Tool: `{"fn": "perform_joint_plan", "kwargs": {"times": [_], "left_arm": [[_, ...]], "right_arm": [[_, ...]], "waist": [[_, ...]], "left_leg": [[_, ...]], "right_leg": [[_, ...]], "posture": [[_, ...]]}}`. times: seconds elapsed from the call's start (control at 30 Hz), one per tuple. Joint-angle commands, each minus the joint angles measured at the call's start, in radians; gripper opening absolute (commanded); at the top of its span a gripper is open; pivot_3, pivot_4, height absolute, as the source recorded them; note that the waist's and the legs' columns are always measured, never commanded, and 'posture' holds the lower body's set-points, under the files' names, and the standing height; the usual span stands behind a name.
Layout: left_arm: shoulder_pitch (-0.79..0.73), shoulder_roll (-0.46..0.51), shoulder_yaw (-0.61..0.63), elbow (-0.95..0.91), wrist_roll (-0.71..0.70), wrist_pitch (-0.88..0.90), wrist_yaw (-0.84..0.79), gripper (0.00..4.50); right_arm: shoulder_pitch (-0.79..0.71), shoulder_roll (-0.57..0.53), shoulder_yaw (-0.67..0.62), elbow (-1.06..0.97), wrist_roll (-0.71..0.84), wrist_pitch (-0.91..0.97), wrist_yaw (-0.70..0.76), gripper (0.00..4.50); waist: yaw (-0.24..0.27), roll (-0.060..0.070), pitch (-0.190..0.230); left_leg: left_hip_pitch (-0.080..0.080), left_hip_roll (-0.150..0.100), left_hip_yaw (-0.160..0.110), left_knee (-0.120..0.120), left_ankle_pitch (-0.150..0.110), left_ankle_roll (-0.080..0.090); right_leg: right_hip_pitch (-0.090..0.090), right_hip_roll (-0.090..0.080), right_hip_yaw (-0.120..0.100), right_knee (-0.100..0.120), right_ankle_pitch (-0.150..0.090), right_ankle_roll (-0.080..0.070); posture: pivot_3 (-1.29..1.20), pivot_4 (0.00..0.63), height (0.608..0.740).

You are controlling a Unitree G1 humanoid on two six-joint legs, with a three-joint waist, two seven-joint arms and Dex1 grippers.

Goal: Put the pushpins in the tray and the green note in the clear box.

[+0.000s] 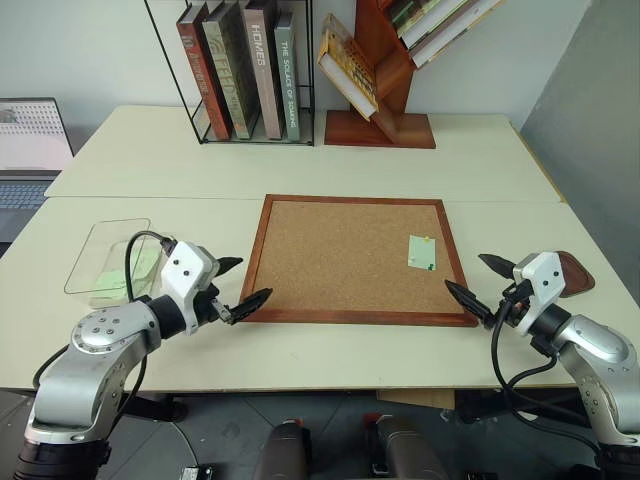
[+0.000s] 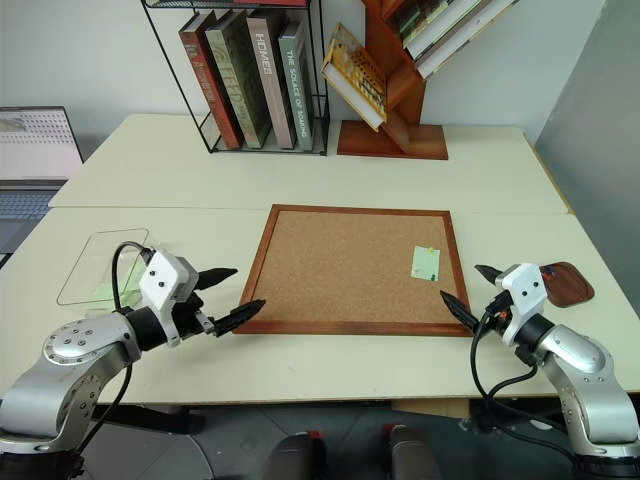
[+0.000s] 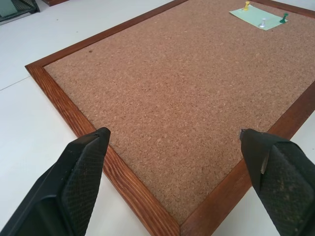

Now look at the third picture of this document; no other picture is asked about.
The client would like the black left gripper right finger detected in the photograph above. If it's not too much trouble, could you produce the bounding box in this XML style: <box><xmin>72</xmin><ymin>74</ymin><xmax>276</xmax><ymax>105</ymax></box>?
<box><xmin>238</xmin><ymin>128</ymin><xmax>315</xmax><ymax>236</ymax></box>

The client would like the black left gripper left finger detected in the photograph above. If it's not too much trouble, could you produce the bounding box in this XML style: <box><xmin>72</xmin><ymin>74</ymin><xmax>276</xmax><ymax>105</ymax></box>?
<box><xmin>0</xmin><ymin>126</ymin><xmax>111</xmax><ymax>236</ymax></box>

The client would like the wood-framed cork board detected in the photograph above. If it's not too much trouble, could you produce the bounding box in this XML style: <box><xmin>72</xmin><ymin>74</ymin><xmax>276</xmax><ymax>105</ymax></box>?
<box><xmin>25</xmin><ymin>0</ymin><xmax>315</xmax><ymax>236</ymax></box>

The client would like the light green paper note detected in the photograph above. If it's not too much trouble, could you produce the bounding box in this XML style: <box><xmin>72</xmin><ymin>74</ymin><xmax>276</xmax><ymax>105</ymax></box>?
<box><xmin>228</xmin><ymin>4</ymin><xmax>288</xmax><ymax>31</ymax></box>

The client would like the black wire mesh basket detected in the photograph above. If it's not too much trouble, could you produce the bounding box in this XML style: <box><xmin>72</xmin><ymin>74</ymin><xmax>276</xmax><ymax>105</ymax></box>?
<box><xmin>0</xmin><ymin>0</ymin><xmax>41</xmax><ymax>23</ymax></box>

